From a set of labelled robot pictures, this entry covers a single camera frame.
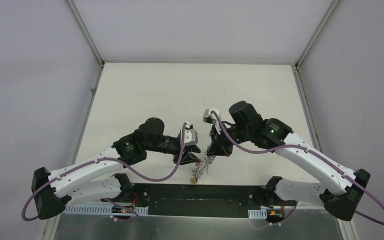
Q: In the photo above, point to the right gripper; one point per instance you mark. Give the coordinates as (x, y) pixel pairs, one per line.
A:
(218, 146)

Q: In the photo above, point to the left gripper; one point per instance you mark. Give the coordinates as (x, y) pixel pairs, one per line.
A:
(181, 151)

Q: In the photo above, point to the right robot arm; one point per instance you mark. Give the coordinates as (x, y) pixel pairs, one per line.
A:
(338, 189)

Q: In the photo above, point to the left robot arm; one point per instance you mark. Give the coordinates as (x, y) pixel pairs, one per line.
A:
(122, 154)

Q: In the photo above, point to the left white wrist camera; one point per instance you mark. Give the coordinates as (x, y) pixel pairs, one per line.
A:
(188, 134)

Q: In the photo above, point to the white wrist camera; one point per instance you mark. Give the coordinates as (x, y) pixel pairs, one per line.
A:
(188, 134)
(209, 117)

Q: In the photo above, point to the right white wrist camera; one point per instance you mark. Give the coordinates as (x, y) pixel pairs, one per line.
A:
(209, 117)

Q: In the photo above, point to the aluminium frame rail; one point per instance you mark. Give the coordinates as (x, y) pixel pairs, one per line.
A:
(120, 189)

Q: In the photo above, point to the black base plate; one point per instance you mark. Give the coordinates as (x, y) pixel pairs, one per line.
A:
(216, 201)

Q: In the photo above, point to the right white cable duct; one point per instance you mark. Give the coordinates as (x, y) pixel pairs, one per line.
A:
(257, 214)

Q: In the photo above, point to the white cable duct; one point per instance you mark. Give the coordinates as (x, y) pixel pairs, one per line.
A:
(97, 209)
(257, 214)

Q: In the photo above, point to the left white cable duct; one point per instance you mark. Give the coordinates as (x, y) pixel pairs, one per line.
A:
(97, 209)

